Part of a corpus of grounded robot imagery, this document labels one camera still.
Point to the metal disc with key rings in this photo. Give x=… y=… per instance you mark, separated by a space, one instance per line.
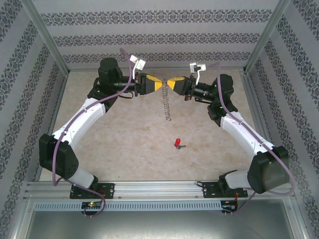
x=166 y=104

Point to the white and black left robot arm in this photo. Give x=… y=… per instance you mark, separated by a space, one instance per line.
x=79 y=119

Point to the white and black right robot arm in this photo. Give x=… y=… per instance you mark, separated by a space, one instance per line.
x=249 y=139

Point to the small circuit board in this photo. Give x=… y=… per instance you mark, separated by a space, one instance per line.
x=229 y=205
x=92 y=204

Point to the grey metal sheet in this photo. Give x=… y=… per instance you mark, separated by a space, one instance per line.
x=159 y=226

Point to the aluminium frame bar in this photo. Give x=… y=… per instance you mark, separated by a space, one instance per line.
x=169 y=67
x=56 y=109
x=255 y=104

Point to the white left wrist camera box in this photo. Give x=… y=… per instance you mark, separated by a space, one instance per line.
x=139 y=64

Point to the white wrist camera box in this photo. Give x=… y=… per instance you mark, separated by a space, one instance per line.
x=200 y=66
x=139 y=64

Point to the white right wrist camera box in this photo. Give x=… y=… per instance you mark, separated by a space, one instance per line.
x=200 y=66

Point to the aluminium frame post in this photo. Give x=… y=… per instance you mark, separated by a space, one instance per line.
x=268 y=35
x=45 y=35

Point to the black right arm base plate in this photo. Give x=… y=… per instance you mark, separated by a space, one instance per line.
x=209 y=190

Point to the aluminium mounting rail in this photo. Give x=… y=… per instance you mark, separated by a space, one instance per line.
x=159 y=190

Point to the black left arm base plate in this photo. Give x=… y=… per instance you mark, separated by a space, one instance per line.
x=109 y=190

